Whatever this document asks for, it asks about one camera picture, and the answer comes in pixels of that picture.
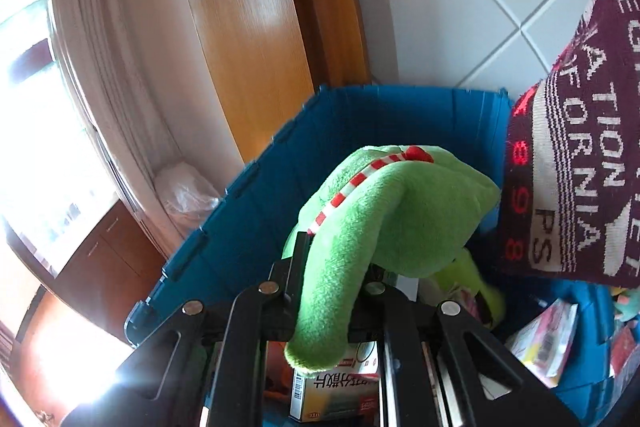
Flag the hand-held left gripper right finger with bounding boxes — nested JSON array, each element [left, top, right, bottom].
[[350, 277, 581, 427]]

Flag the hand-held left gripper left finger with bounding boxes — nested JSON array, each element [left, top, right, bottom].
[[115, 231, 313, 427]]

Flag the green plush toy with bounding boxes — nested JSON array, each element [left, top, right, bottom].
[[282, 144, 506, 370]]

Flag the orange and green medicine box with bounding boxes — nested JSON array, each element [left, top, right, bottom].
[[290, 339, 383, 423]]

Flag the blue storage container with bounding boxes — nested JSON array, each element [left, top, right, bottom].
[[124, 84, 640, 427]]

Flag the maroon knitted scarf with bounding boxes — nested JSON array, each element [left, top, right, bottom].
[[497, 0, 640, 290]]

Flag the red and green medicine box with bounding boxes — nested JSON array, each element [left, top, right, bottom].
[[610, 322, 640, 378]]

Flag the white plastic bag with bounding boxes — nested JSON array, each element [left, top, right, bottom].
[[154, 161, 223, 238]]

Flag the pink and white packet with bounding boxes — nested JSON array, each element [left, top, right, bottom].
[[505, 297, 581, 390]]

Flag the wooden cabinet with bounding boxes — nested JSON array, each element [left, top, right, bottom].
[[15, 199, 168, 358]]

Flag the wooden door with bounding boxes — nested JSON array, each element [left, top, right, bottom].
[[170, 0, 321, 162]]

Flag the beige curtain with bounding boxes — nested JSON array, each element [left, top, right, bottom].
[[47, 0, 246, 228]]

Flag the bright window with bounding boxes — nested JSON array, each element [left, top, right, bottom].
[[0, 0, 126, 278]]

